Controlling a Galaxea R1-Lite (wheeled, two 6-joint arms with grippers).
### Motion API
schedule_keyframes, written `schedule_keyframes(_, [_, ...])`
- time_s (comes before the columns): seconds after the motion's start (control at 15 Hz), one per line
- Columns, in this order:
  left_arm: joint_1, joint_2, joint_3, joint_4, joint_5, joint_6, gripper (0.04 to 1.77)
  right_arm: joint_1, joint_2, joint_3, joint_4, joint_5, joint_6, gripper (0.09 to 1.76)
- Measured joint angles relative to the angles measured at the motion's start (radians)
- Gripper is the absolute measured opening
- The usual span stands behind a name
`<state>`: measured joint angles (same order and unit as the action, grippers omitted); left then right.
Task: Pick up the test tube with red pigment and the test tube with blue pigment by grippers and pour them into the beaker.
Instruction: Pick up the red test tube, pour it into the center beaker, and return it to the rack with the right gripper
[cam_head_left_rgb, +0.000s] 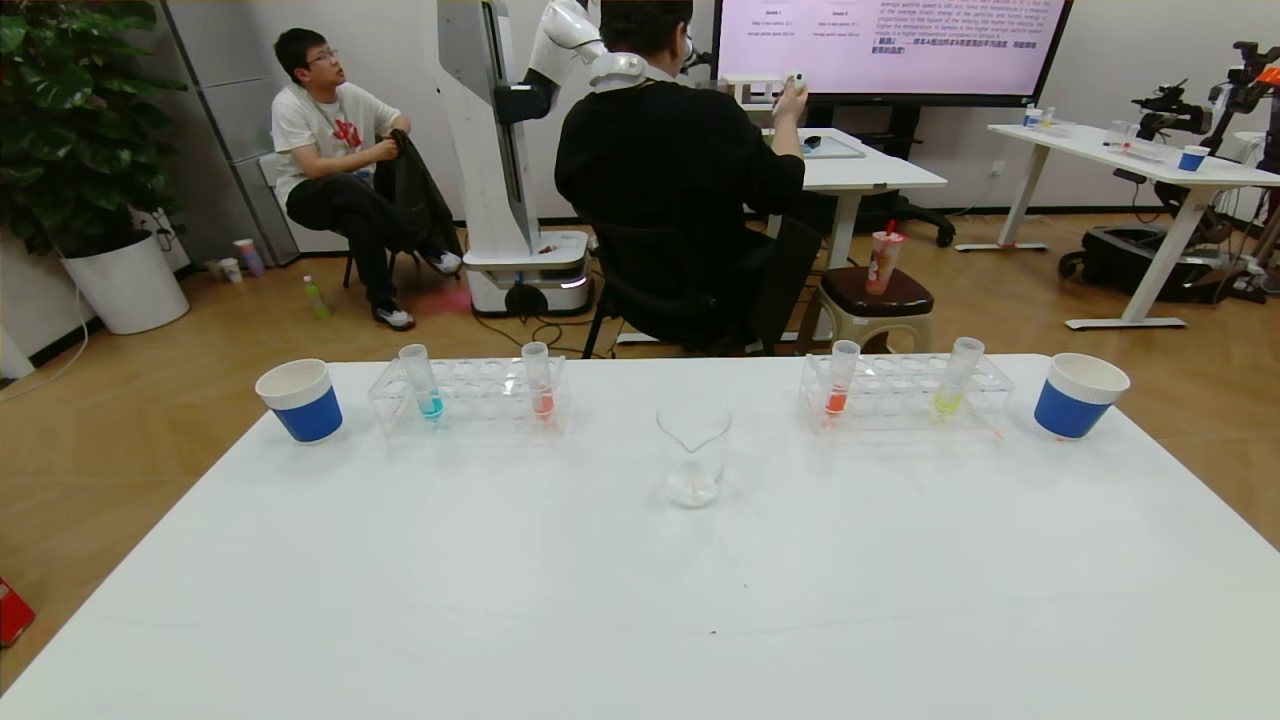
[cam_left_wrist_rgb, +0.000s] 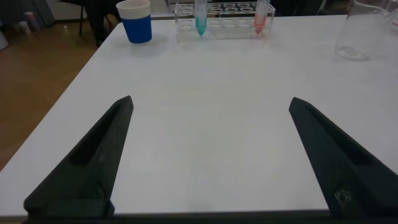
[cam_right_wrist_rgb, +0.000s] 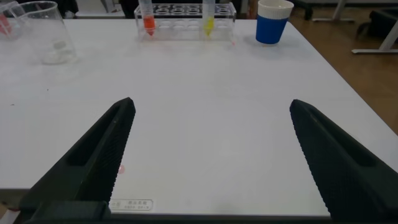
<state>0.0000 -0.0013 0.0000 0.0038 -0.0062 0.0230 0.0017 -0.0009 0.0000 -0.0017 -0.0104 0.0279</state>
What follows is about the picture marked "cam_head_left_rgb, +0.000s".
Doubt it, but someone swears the grey metal cabinet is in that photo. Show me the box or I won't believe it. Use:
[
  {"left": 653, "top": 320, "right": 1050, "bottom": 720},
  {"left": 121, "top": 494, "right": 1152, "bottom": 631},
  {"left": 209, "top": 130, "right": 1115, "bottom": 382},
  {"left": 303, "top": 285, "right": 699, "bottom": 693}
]
[{"left": 160, "top": 0, "right": 301, "bottom": 266}]

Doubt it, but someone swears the white drawer box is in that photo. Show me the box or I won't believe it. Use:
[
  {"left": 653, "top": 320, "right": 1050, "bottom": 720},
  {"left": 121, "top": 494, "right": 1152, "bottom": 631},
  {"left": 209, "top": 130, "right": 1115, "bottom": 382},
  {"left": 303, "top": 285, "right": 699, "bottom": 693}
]
[{"left": 722, "top": 73, "right": 791, "bottom": 111}]

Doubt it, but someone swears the white plant pot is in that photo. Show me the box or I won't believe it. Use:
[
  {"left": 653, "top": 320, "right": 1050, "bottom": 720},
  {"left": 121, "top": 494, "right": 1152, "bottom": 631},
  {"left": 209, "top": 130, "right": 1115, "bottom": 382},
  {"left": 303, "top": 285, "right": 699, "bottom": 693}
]
[{"left": 60, "top": 228, "right": 191, "bottom": 336}]

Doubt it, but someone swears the clear plastic test tube rack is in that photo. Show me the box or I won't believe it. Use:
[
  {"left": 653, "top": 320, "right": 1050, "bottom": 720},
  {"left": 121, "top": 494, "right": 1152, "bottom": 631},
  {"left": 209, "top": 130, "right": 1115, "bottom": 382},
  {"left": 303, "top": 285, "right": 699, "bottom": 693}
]
[
  {"left": 367, "top": 356, "right": 571, "bottom": 441},
  {"left": 798, "top": 353, "right": 1015, "bottom": 433}
]

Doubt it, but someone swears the large black-framed display screen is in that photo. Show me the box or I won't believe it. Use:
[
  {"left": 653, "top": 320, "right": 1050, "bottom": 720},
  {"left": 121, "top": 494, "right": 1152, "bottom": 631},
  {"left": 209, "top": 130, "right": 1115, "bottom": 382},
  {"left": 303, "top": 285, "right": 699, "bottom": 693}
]
[{"left": 712, "top": 0, "right": 1075, "bottom": 108}]

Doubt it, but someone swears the seated person black sweater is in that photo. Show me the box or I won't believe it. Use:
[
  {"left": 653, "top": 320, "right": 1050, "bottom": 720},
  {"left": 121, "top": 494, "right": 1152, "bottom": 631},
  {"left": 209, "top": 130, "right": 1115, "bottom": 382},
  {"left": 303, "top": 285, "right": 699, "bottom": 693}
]
[{"left": 554, "top": 0, "right": 809, "bottom": 351}]

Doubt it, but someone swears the blue white paper cup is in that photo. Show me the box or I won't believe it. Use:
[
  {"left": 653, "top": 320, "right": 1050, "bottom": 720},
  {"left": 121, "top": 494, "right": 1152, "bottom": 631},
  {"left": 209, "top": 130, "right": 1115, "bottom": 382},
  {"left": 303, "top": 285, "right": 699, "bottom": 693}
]
[
  {"left": 255, "top": 358, "right": 344, "bottom": 445},
  {"left": 1033, "top": 352, "right": 1131, "bottom": 441}
]

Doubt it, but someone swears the black office chair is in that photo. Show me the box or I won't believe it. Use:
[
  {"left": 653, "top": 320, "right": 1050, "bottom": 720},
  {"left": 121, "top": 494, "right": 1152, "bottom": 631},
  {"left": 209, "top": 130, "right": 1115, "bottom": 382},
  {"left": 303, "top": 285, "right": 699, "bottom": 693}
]
[{"left": 580, "top": 208, "right": 826, "bottom": 359}]

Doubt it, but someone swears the seated man white t-shirt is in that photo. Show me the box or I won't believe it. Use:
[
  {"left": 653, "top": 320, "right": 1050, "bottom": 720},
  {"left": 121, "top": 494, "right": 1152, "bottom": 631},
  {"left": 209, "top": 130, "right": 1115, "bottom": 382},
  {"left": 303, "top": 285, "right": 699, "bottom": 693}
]
[{"left": 271, "top": 27, "right": 464, "bottom": 332}]

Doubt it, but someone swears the white humanoid robot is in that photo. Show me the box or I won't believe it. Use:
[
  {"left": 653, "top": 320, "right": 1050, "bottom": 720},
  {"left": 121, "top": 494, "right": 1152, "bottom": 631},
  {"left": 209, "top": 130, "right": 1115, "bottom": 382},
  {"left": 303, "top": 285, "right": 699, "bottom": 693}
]
[{"left": 436, "top": 0, "right": 641, "bottom": 319}]

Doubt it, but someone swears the yellow pigment test tube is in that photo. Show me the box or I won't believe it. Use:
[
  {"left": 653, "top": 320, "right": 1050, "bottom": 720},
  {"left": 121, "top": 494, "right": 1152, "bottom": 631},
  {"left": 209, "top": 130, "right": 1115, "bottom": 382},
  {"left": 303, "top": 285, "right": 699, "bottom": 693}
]
[{"left": 932, "top": 336, "right": 986, "bottom": 419}]

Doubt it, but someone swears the red flat object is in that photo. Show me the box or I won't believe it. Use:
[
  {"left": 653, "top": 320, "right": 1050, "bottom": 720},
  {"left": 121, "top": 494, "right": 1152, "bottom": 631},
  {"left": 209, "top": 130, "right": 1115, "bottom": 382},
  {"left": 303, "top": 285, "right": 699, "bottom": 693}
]
[{"left": 0, "top": 577, "right": 37, "bottom": 647}]

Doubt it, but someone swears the black jacket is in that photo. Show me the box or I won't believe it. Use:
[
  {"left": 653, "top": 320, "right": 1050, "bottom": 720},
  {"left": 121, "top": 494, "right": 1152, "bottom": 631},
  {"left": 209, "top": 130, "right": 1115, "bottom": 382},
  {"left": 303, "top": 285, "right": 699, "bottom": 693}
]
[{"left": 375, "top": 130, "right": 464, "bottom": 256}]

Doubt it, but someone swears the black tripod stand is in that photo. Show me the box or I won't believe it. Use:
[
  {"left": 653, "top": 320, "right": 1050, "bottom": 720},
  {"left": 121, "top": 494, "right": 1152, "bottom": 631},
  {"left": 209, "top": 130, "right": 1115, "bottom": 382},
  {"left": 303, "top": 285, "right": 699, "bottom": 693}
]
[{"left": 1208, "top": 40, "right": 1280, "bottom": 151}]

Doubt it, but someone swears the blue pigment test tube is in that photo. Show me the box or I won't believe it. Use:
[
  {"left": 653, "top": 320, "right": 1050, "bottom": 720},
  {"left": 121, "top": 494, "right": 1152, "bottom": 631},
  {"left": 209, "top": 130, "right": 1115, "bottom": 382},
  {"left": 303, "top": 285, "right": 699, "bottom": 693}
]
[{"left": 398, "top": 343, "right": 445, "bottom": 425}]

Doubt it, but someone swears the beige stool brown seat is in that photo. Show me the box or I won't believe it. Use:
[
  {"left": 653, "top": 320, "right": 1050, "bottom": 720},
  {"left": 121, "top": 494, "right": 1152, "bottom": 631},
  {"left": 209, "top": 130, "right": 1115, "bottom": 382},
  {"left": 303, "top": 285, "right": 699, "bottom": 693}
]
[{"left": 800, "top": 266, "right": 936, "bottom": 355}]

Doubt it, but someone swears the green leafy plant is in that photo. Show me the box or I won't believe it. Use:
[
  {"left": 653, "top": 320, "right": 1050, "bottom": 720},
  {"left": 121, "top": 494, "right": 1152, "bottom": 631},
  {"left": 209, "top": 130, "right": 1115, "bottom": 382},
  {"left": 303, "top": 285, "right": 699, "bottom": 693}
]
[{"left": 0, "top": 0, "right": 188, "bottom": 259}]

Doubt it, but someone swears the white office desk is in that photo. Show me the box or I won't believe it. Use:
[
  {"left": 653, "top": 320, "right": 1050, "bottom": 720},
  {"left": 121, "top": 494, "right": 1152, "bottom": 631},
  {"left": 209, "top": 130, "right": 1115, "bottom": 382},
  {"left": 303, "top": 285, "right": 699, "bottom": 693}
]
[
  {"left": 745, "top": 127, "right": 948, "bottom": 341},
  {"left": 955, "top": 122, "right": 1280, "bottom": 331}
]

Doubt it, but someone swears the clear glass beaker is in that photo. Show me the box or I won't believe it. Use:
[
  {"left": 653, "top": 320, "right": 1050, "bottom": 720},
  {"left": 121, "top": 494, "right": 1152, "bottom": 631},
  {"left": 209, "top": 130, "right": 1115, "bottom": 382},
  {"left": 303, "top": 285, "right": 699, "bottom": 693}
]
[{"left": 656, "top": 393, "right": 733, "bottom": 509}]

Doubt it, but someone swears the drink cup red straw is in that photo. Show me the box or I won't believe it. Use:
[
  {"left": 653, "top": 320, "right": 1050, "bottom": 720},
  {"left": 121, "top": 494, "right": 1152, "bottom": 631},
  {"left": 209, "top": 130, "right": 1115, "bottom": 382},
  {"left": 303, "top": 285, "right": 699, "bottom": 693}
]
[{"left": 866, "top": 220, "right": 907, "bottom": 296}]

